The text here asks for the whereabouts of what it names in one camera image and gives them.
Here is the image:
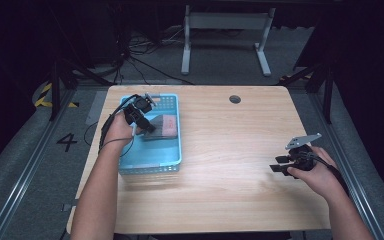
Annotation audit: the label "left hand-held gripper cable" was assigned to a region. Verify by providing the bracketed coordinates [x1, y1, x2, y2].
[97, 94, 142, 158]

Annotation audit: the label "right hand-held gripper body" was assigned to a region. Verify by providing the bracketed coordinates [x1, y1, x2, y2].
[284, 133, 323, 172]

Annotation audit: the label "small grey tape piece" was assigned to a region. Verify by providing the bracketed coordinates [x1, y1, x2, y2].
[61, 199, 80, 213]

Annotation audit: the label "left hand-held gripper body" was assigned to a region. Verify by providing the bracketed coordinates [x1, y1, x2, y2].
[123, 92, 156, 127]

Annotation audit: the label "thin black cable loop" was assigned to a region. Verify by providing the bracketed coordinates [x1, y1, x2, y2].
[83, 121, 100, 147]

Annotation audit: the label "person's right hand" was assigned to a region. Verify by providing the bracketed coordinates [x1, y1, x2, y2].
[286, 144, 341, 202]

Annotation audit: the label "person's left hand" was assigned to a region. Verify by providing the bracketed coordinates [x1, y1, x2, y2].
[103, 111, 145, 151]

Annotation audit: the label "right hand-held gripper cable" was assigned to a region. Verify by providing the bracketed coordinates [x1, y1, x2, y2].
[308, 151, 350, 198]

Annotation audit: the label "black floor cables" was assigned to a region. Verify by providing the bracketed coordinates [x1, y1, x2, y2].
[113, 31, 195, 86]

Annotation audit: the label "black metal stand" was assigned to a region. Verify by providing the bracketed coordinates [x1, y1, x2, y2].
[48, 56, 115, 122]
[277, 63, 335, 125]

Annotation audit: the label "aluminium floor rail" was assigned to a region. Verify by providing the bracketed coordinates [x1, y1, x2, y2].
[308, 93, 384, 240]
[0, 89, 78, 240]

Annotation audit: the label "light blue plastic basket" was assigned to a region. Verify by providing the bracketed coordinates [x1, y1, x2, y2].
[118, 93, 183, 176]

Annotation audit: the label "white metal stand frame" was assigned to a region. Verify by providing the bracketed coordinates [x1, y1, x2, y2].
[180, 4, 277, 77]

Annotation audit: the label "long grey tape strip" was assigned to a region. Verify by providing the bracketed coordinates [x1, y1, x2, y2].
[85, 90, 108, 126]

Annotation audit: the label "hand-held gripper cable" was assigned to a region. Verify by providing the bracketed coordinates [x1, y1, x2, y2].
[97, 94, 142, 158]
[308, 151, 350, 198]

